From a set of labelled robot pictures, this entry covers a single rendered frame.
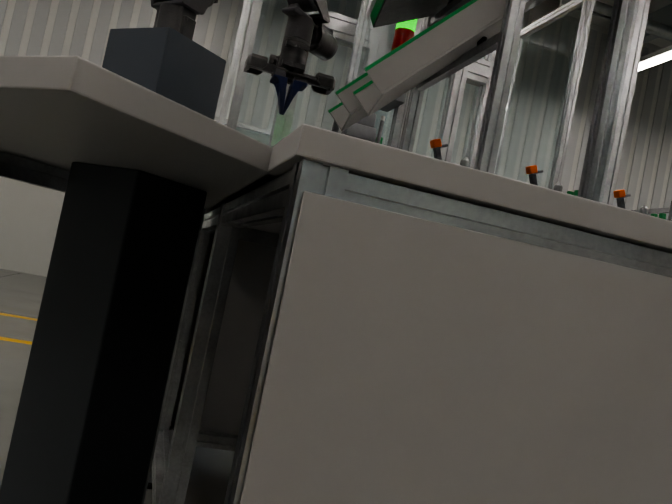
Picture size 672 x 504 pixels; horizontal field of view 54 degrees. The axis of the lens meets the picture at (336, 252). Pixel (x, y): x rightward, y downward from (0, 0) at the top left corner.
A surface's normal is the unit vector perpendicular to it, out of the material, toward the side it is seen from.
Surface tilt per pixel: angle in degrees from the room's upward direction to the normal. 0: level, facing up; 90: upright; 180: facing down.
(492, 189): 90
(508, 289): 90
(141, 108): 90
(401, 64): 90
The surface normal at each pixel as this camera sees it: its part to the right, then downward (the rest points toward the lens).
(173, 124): 0.85, 0.15
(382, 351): 0.27, 0.01
